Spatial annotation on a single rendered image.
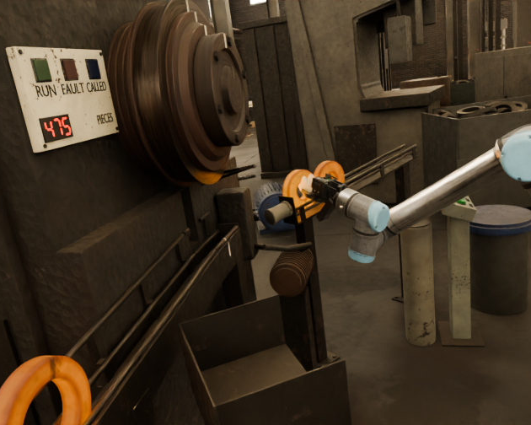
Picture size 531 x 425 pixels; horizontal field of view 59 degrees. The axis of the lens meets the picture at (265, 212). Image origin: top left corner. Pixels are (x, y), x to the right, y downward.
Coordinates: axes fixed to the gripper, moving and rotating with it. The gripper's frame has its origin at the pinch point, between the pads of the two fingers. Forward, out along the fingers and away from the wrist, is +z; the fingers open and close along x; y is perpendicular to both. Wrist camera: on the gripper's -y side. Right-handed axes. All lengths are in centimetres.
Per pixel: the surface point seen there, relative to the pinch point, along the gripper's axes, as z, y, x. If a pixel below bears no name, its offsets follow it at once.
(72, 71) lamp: -11, 52, 82
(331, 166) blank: -0.8, 3.9, -16.0
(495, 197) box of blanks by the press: -8, -55, -178
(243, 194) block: -3.4, 6.5, 30.3
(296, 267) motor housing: -19.9, -17.3, 20.1
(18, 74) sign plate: -18, 53, 93
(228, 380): -58, 3, 78
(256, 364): -58, 3, 71
